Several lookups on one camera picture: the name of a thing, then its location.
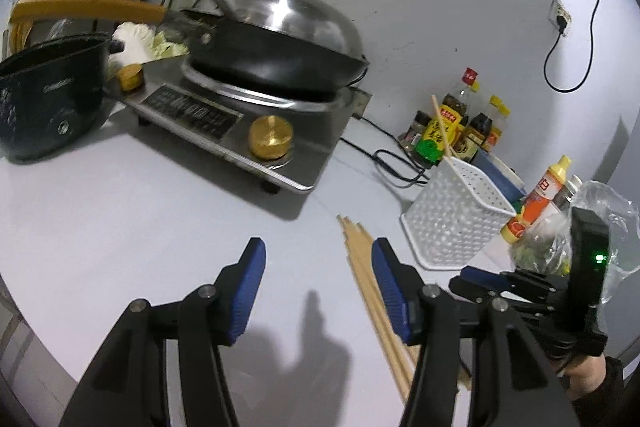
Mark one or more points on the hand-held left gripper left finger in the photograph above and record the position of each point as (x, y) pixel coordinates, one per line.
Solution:
(245, 289)

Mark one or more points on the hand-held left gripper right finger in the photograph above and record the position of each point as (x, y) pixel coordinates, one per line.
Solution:
(392, 287)

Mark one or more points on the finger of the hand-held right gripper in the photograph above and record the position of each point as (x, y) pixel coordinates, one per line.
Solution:
(505, 278)
(472, 289)

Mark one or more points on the white perforated utensil holder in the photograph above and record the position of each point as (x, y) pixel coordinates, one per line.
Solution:
(452, 212)

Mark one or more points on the person's right forearm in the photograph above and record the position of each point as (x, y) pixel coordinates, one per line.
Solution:
(607, 399)

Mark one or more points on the person's right hand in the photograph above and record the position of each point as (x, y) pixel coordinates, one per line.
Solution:
(585, 374)

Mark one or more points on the clear plastic bag of greens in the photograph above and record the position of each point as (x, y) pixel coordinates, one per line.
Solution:
(550, 242)

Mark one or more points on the yellow orange squeeze bottle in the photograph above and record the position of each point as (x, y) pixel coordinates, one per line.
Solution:
(537, 202)

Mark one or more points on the blue box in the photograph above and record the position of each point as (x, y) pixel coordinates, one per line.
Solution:
(500, 179)

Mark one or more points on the brown label dark bottle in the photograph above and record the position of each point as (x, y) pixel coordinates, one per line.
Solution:
(475, 137)

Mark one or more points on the yellow cap soy sauce bottle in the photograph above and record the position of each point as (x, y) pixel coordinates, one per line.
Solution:
(496, 127)

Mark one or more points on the gold cooker knob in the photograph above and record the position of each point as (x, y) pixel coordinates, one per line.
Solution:
(271, 138)

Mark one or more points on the dark spice jar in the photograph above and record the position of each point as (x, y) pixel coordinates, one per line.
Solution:
(414, 134)

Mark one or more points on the silver induction cooker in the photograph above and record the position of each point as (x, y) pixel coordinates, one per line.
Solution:
(210, 122)

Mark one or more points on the red cap sauce bottle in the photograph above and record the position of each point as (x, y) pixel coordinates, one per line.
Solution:
(462, 94)

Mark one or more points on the napa cabbage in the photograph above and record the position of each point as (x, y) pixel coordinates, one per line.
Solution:
(135, 42)

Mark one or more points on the black electric pot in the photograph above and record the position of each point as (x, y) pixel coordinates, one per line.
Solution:
(47, 102)

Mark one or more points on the steel wok lid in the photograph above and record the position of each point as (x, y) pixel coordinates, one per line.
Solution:
(295, 14)

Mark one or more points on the white wall outlet with plug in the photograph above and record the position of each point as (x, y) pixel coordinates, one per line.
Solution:
(561, 18)

